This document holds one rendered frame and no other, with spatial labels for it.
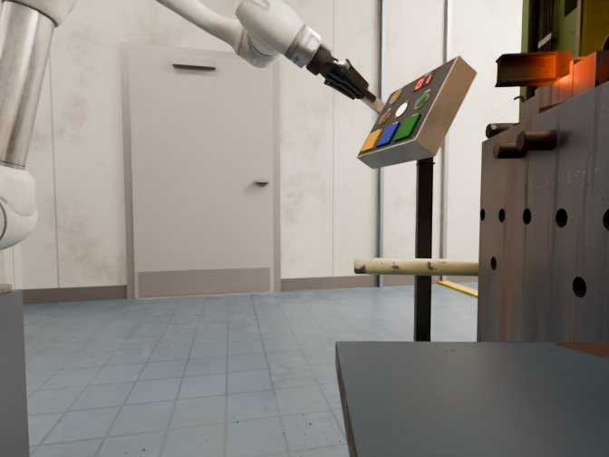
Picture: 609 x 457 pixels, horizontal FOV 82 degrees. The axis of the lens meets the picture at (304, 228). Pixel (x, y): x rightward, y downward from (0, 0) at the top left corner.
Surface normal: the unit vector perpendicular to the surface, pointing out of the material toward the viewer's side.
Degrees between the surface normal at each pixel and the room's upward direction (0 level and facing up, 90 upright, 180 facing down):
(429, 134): 90
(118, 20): 90
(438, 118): 90
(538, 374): 0
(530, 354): 0
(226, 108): 90
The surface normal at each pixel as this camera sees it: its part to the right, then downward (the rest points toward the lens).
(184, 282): 0.21, 0.05
